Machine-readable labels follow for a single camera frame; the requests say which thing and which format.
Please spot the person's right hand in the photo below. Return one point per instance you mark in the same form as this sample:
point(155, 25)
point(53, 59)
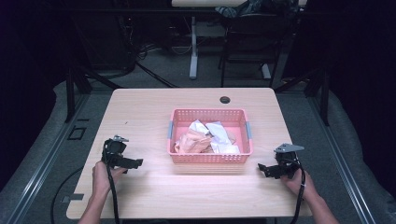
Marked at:
point(299, 185)

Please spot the orange crumpled paper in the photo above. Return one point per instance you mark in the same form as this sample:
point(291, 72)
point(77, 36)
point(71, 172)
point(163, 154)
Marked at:
point(193, 143)

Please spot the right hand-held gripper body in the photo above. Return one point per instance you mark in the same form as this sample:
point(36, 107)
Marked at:
point(287, 160)

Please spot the black metal stand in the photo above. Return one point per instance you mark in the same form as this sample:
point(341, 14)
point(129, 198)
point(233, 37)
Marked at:
point(70, 93)
point(323, 96)

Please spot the white desk top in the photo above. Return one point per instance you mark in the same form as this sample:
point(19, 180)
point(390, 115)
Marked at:
point(208, 2)

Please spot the aluminium floor rail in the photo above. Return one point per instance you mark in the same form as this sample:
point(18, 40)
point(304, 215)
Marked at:
point(342, 168)
point(37, 174)

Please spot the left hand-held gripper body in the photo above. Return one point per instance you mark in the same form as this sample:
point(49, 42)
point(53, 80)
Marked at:
point(114, 151)

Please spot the small white crumpled paper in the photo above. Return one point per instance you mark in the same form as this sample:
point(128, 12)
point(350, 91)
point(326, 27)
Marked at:
point(198, 126)

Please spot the black chair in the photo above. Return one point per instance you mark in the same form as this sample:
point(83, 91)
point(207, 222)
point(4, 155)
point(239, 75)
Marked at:
point(249, 40)

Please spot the grey cloth on chair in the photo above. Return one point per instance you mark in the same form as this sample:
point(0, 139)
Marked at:
point(230, 11)

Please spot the grey tape strip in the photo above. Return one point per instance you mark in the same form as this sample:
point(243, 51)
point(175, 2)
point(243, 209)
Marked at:
point(74, 197)

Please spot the white desk leg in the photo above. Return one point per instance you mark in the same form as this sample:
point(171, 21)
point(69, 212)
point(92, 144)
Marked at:
point(193, 56)

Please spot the crumpled clothes in basket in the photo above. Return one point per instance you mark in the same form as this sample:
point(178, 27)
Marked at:
point(221, 137)

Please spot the pink plastic basket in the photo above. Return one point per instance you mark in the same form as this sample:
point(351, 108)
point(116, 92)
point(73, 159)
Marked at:
point(180, 157)

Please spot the person's left hand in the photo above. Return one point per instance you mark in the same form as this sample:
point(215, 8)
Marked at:
point(102, 179)

